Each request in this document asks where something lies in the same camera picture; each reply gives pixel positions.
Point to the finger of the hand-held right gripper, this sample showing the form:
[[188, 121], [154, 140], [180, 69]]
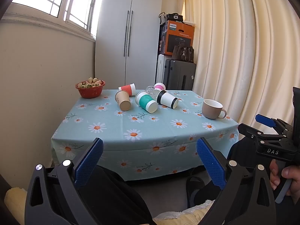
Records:
[[266, 120], [252, 132]]

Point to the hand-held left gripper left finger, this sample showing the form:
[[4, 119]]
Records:
[[90, 161]]

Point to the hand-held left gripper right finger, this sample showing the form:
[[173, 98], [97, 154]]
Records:
[[209, 161]]

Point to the brown paper cup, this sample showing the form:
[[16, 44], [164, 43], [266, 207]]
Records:
[[122, 99]]

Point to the white cup with black bands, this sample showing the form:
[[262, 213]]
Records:
[[166, 99]]

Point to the white cup with red sleeve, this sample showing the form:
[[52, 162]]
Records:
[[127, 89]]

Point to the white cup with teal sleeve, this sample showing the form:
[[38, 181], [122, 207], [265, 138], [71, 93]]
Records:
[[145, 100]]

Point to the white cup with pink sleeve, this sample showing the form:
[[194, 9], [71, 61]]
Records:
[[159, 86]]

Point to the clear glass cup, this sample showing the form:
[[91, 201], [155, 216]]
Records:
[[151, 91]]

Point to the person's right hand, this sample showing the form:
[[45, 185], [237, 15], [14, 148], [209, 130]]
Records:
[[290, 180]]

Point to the black slipper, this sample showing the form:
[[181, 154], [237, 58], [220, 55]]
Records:
[[193, 189]]

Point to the person's left leg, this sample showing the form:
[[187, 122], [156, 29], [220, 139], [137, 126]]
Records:
[[117, 199]]

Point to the beige ceramic mug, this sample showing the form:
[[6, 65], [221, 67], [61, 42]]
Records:
[[211, 109]]

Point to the blue daisy tablecloth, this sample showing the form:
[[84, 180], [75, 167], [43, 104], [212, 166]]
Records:
[[140, 150]]

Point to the cream knit sweater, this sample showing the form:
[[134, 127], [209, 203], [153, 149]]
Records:
[[182, 216]]

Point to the red plastic bowl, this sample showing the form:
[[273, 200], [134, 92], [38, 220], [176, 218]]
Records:
[[90, 92]]

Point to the cream curtain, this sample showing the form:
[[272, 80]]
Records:
[[234, 51]]

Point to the pile of pale fruits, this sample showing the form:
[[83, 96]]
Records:
[[90, 82]]

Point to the cream fluffy cloth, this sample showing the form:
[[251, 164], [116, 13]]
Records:
[[16, 204]]

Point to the black suitcase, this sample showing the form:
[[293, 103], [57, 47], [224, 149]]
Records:
[[178, 75]]

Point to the dark brown handbag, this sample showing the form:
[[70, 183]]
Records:
[[184, 54]]

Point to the silver suitcase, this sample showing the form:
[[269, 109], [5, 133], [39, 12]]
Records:
[[160, 69]]

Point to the orange and black cardboard box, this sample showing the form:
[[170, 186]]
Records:
[[180, 39]]

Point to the white wardrobe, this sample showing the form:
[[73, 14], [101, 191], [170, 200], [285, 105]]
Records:
[[112, 39]]

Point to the white framed window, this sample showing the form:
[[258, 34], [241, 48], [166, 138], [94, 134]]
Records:
[[58, 0]]

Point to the black camera bag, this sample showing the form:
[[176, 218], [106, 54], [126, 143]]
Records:
[[173, 17]]

